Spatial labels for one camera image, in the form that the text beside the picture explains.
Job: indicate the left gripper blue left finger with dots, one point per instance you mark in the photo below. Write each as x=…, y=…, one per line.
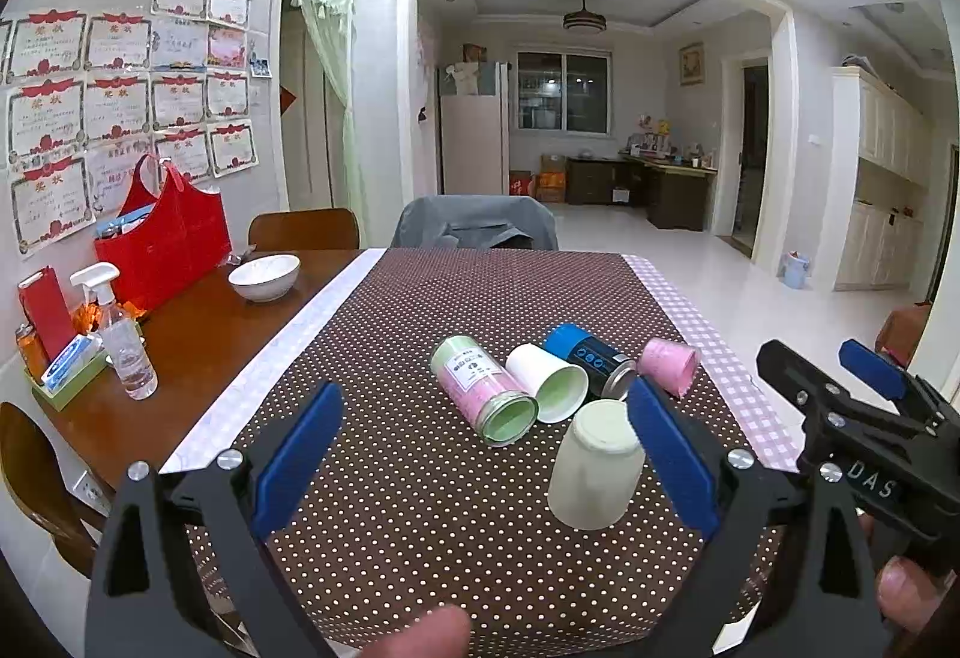
x=146, y=597

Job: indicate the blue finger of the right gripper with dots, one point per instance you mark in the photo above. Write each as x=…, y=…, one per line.
x=799, y=376
x=874, y=364

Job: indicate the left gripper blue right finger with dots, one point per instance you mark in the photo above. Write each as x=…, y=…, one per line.
x=820, y=597

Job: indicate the pale green cup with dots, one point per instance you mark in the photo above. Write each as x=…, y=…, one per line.
x=597, y=467

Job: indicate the pink cup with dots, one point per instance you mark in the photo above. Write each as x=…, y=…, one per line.
x=671, y=365

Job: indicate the white paper cup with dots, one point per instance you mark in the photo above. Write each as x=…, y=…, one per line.
x=558, y=387

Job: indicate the right hand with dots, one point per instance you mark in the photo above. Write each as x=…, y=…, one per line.
x=908, y=595

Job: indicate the left hand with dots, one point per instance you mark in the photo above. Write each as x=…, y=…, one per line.
x=440, y=633

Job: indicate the light blue waste bin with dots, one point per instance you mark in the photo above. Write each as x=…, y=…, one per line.
x=794, y=270

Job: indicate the blue black can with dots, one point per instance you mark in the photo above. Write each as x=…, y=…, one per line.
x=609, y=371

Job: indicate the green tissue tray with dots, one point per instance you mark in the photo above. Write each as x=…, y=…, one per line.
x=70, y=372

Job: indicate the dark wooden desk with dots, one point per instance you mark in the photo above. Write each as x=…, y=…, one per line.
x=672, y=196

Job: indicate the clear spray bottle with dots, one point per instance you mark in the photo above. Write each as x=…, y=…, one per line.
x=118, y=331

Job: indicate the brown polka dot tablecloth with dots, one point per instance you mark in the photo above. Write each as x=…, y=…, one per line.
x=465, y=477

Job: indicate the small red box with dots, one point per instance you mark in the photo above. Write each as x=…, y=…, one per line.
x=45, y=308

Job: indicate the pink green tin canister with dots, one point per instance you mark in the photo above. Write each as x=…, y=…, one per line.
x=497, y=408

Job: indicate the white ceramic bowl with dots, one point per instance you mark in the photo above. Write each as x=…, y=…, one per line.
x=265, y=279

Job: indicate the red felt bag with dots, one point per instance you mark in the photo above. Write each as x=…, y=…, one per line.
x=182, y=238

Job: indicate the grey covered chair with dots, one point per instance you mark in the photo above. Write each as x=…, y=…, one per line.
x=476, y=222

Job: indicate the window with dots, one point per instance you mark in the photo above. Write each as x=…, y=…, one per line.
x=563, y=92

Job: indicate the wooden chair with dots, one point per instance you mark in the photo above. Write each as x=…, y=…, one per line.
x=313, y=229

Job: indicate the black ceiling lamp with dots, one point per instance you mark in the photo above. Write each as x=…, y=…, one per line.
x=584, y=21

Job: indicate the white refrigerator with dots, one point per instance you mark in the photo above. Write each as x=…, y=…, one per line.
x=474, y=119

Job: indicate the white wall cabinet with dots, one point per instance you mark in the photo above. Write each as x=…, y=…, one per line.
x=879, y=179

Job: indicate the small framed wall picture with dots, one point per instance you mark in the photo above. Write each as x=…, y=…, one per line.
x=691, y=64

